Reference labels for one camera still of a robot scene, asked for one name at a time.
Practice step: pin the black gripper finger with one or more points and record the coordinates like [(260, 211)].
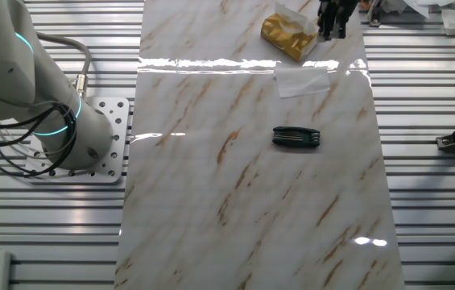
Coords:
[(340, 27), (325, 26)]

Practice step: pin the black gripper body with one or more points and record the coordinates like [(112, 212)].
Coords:
[(337, 7)]

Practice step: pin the white napkin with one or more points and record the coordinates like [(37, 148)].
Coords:
[(291, 16), (301, 82)]

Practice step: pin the gold tissue pack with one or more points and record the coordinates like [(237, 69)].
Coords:
[(287, 42)]

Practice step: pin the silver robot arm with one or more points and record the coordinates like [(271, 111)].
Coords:
[(9, 60)]

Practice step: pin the white cloth at corner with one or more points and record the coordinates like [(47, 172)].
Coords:
[(412, 6)]

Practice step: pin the green folding hex key set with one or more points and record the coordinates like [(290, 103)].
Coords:
[(295, 137)]

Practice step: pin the white marble pattern board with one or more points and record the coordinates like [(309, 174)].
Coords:
[(211, 201)]

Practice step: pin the dark metal bracket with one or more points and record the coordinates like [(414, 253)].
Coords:
[(374, 16)]

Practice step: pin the metal camera foot bracket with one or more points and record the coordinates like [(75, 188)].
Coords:
[(444, 143)]

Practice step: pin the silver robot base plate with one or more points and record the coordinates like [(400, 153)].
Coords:
[(118, 133)]

